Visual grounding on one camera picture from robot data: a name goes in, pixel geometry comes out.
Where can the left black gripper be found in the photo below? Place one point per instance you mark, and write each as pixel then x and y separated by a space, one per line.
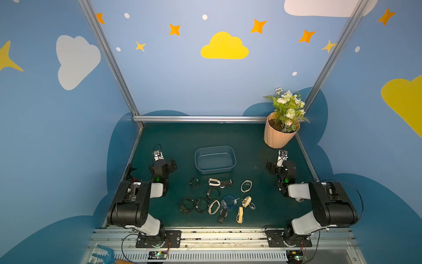
pixel 163 166

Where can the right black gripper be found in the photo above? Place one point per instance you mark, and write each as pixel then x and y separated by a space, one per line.
pixel 279 168

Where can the small black watch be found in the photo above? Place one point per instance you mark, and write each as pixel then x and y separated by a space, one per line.
pixel 194 182

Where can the beige oval band watch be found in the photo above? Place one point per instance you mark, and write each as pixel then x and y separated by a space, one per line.
pixel 246 186

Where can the silver chain watch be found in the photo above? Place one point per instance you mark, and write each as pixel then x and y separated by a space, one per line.
pixel 251 206

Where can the tan small watch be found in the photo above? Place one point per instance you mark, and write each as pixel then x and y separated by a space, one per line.
pixel 246 202

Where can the black strap watch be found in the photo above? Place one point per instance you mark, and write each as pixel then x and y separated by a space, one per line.
pixel 223 214
pixel 226 183

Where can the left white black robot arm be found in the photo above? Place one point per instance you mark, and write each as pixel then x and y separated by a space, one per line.
pixel 130 206

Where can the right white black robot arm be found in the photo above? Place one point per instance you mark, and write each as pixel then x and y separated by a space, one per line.
pixel 331 206

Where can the blue plastic storage box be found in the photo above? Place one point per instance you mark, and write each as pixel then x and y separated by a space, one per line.
pixel 216 159

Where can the black round watch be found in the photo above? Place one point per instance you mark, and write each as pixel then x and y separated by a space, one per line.
pixel 213 194

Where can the cream band watch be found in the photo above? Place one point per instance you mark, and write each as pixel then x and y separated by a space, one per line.
pixel 214 207

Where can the blue translucent watch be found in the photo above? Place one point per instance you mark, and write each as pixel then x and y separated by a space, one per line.
pixel 228 202

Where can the peach ribbed flower pot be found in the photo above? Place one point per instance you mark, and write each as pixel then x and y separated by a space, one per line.
pixel 276 139

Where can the white artificial flower plant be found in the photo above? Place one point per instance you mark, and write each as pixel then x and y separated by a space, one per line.
pixel 289 111

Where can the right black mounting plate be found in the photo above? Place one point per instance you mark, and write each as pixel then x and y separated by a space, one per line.
pixel 278 238

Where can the black mounting plate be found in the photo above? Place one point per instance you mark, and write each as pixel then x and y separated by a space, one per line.
pixel 278 238
pixel 171 239

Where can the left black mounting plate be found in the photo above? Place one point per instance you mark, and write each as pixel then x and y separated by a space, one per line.
pixel 171 239

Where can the right green circuit board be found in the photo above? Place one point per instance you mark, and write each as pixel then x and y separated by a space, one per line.
pixel 295 257

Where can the green circuit board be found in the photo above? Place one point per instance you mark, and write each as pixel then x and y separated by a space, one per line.
pixel 157 255
pixel 295 257

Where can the left green circuit board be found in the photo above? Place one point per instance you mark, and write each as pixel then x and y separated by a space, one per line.
pixel 157 255

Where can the blue plastic clamp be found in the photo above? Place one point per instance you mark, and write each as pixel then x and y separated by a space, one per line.
pixel 102 255

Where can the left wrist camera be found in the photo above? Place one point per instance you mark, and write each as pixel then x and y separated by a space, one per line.
pixel 157 155

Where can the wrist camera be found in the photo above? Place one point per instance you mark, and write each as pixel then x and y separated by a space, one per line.
pixel 157 155
pixel 282 156

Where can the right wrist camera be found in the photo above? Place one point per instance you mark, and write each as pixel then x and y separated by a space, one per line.
pixel 282 156

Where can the horizontal aluminium frame bar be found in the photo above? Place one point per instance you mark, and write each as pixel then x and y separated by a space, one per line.
pixel 200 119

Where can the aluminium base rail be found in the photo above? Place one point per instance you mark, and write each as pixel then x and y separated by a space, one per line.
pixel 235 245

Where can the left aluminium frame post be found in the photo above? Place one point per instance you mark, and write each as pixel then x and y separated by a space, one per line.
pixel 95 25

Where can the aluminium frame post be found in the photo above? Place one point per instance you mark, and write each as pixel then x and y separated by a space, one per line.
pixel 95 25
pixel 347 32

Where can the right aluminium frame post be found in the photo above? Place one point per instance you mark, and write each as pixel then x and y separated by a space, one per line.
pixel 347 32

